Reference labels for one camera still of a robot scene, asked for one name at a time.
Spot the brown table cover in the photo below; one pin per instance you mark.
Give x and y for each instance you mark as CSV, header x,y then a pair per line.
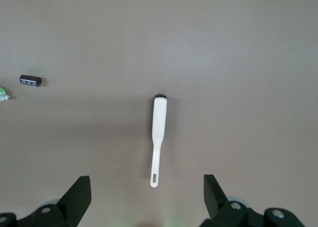
x,y
223,63

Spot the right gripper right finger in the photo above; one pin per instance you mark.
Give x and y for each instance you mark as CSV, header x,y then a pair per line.
x,y
218,207

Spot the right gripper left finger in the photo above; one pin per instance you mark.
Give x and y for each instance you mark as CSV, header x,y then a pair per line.
x,y
72,202

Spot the white green push-button switch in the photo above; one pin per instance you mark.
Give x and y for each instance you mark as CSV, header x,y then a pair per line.
x,y
3,94

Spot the beige brush with black bristles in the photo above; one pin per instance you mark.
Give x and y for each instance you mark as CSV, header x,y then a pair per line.
x,y
159,122

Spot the dark brown cylindrical capacitor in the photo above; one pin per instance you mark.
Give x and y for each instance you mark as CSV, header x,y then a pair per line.
x,y
29,80

